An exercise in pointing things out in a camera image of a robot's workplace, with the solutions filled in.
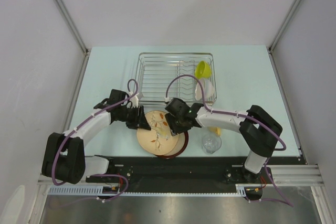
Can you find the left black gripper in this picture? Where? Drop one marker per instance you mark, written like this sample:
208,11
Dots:
139,120

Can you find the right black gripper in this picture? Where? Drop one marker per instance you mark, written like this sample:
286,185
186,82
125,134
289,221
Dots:
174,129

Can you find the beige bird pattern plate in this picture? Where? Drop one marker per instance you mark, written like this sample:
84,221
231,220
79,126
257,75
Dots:
159,139

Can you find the metal wire dish rack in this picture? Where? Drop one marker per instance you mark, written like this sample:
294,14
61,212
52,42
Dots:
156,70

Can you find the white bowl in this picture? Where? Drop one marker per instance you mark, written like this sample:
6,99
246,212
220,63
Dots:
208,90

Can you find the lime green bowl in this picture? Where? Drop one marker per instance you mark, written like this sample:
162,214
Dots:
203,70

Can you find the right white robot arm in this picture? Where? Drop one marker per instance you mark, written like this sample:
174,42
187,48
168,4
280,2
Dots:
259,130

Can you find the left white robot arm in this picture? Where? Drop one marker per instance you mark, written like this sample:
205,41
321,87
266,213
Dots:
65,160

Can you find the red rimmed beige plate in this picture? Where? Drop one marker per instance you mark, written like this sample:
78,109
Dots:
179,148

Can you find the clear drinking glass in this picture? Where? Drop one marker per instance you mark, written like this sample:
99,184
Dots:
211,143

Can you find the yellow mug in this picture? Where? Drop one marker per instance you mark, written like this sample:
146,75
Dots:
215,130

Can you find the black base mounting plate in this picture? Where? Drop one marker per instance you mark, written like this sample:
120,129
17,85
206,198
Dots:
180,185

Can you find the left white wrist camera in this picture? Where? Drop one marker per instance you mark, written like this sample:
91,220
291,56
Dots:
135,98

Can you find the light blue cable duct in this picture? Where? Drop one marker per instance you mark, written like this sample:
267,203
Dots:
107,191

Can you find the aluminium frame rail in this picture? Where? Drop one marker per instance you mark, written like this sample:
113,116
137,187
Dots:
283,175

